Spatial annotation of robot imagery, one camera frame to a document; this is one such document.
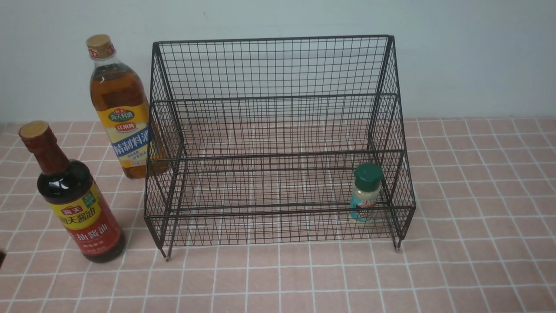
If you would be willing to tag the small green-capped seasoning bottle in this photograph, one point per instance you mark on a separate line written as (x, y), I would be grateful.
(364, 194)

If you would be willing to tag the amber cooking wine bottle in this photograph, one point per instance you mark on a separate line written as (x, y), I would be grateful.
(117, 93)

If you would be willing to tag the dark soy sauce bottle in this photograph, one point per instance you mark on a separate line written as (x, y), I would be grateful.
(69, 188)

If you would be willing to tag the black wire mesh shelf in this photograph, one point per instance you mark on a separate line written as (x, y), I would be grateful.
(262, 137)

